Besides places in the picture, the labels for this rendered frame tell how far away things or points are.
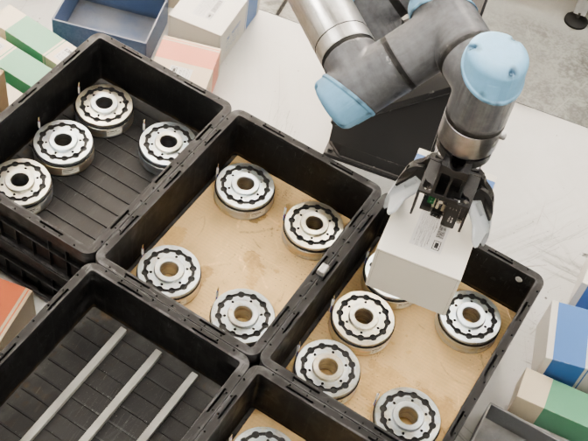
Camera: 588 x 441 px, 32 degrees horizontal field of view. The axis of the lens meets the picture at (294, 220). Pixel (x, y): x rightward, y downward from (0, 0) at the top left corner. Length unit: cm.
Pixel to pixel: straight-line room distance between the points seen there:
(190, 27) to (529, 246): 81
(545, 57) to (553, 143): 129
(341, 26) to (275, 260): 54
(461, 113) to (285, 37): 109
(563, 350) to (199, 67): 88
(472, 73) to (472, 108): 5
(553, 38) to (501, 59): 238
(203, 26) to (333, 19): 85
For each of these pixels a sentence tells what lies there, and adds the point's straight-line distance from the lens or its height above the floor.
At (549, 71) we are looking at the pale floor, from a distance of 346.
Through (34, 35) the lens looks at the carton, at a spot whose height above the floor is 76.
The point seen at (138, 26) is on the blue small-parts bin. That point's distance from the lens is 228.
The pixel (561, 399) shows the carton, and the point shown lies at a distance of 181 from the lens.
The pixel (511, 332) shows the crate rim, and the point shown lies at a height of 93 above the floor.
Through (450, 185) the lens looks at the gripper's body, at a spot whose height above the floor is 125.
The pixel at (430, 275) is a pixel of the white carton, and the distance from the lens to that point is 141.
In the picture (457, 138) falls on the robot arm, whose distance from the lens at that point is 127.
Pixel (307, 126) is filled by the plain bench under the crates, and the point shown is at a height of 70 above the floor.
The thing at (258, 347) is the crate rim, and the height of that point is 93.
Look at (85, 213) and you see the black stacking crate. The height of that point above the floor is 83.
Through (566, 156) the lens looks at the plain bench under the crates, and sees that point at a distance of 222.
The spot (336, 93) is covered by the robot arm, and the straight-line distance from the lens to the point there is 129.
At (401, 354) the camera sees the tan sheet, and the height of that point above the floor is 83.
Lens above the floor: 225
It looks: 52 degrees down
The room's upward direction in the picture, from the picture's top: 12 degrees clockwise
